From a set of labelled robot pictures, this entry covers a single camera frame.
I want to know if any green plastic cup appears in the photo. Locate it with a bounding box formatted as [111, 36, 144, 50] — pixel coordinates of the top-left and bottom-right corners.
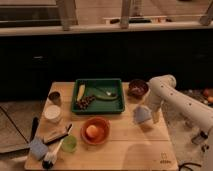
[61, 135, 77, 153]

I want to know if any black cable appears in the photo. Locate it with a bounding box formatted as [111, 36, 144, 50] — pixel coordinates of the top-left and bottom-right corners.
[178, 161, 203, 171]

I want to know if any yellow corn cob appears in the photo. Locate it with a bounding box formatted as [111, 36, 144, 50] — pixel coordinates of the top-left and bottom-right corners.
[77, 84, 85, 101]

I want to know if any white dish brush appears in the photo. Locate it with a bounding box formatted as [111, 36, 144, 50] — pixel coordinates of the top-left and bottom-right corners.
[42, 141, 62, 170]

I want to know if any green plastic tray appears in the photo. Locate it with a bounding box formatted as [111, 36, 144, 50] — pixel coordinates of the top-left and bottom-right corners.
[71, 78, 125, 115]

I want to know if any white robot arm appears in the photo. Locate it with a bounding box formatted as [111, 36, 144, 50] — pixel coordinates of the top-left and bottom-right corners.
[145, 75, 213, 171]

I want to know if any white round container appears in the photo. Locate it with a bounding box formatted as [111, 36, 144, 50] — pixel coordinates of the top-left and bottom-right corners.
[44, 105, 61, 123]

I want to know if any orange ball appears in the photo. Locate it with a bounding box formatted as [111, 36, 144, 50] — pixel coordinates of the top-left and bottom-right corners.
[86, 125, 99, 138]

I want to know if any spice bottle rack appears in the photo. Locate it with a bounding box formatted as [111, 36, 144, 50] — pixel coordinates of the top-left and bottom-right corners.
[191, 131, 209, 152]

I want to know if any metal cup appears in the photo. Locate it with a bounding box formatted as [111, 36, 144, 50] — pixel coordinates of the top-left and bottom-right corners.
[48, 91, 62, 106]

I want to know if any black handled tool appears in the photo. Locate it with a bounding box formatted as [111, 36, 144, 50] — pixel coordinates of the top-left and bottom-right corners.
[30, 117, 39, 141]

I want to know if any dark red bowl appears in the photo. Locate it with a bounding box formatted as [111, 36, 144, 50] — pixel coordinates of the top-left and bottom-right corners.
[128, 79, 149, 99]

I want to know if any orange clay bowl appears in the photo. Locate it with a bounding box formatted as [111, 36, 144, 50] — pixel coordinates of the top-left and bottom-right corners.
[80, 117, 110, 145]

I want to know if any blue sponge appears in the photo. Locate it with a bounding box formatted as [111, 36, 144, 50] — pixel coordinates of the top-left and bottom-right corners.
[29, 137, 48, 160]

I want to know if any light blue towel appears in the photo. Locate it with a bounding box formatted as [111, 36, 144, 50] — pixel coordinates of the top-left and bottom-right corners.
[133, 106, 151, 124]

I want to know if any dark grape bunch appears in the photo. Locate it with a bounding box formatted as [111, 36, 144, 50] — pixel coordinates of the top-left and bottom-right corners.
[76, 95, 95, 110]

